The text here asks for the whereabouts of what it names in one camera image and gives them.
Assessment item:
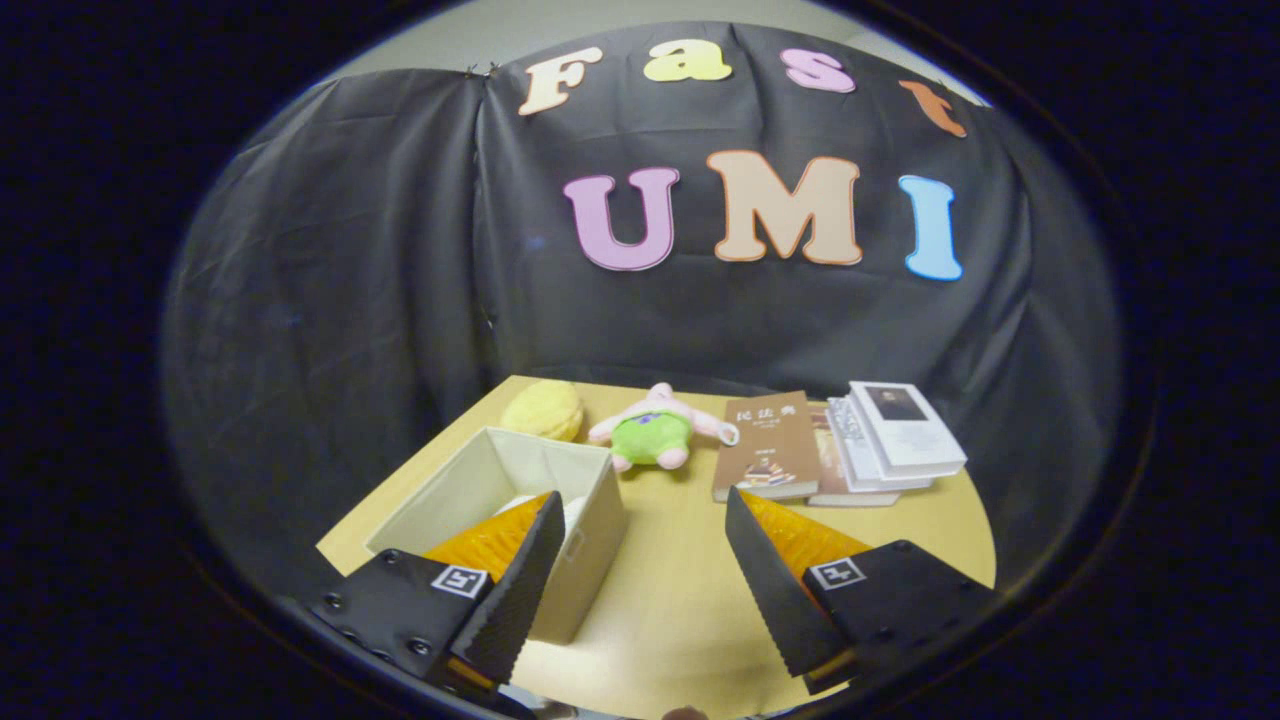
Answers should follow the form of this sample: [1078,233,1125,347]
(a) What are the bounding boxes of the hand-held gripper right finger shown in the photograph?
[724,486,1003,697]

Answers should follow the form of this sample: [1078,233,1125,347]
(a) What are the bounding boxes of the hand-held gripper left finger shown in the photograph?
[308,490,567,701]

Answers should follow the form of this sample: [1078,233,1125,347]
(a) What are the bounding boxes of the brown fabric storage box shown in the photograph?
[365,427,629,646]

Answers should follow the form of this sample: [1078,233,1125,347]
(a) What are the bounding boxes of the brown book under white books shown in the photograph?
[808,403,901,508]

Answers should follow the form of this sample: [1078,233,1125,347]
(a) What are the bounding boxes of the brown book with illustrated cover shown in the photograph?
[712,391,823,503]

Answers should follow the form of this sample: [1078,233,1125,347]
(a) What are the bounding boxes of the white book with patterned cover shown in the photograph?
[828,397,936,493]

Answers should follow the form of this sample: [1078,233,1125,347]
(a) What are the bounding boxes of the yellow plush toy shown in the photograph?
[500,380,584,443]

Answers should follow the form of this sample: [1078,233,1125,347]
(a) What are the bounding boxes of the green and pink plush toy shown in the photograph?
[588,382,741,473]

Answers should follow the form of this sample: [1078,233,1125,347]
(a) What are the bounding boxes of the white book with portrait photo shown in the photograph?
[848,380,968,479]

